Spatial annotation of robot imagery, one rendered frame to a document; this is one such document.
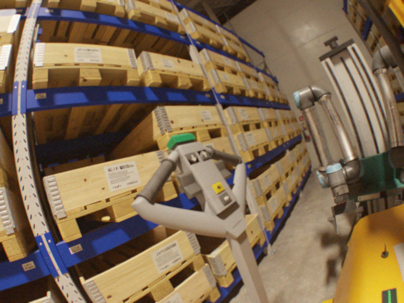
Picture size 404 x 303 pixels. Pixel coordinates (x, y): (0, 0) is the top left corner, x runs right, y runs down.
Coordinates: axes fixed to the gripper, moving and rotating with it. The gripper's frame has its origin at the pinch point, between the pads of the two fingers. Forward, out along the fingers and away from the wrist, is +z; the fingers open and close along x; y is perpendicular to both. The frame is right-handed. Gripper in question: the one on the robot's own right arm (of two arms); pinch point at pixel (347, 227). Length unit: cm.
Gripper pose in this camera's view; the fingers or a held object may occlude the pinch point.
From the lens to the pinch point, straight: 106.0
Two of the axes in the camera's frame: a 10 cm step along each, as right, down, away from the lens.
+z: 1.0, 9.0, -4.2
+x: -6.0, 4.0, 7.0
